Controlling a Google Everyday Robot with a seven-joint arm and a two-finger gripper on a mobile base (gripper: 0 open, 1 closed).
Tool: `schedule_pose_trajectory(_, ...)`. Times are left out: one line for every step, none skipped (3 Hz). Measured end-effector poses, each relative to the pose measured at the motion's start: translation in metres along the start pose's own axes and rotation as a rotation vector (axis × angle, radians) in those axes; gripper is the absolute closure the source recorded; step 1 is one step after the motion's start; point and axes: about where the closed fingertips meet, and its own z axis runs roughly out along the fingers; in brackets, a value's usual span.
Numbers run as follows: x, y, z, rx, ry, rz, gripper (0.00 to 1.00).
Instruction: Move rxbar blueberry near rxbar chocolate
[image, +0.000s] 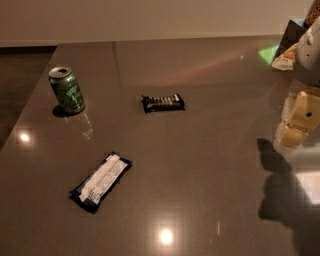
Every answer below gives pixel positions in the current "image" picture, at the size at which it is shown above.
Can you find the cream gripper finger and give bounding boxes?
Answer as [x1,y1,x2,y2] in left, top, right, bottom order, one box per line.
[279,87,320,147]

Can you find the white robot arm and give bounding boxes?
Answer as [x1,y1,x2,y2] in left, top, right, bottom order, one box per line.
[276,17,320,147]

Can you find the black chocolate rxbar wrapper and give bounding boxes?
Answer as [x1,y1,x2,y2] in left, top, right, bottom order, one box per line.
[142,94,185,113]

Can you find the crumpled snack bag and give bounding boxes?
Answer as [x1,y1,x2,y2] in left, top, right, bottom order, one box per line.
[271,44,298,71]

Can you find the black box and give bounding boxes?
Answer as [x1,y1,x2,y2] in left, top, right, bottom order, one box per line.
[275,19,307,57]

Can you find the brown textured container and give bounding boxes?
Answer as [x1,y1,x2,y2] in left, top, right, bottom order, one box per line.
[304,0,320,28]

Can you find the green soda can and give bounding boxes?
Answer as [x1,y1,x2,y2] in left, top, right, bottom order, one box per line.
[49,66,85,114]

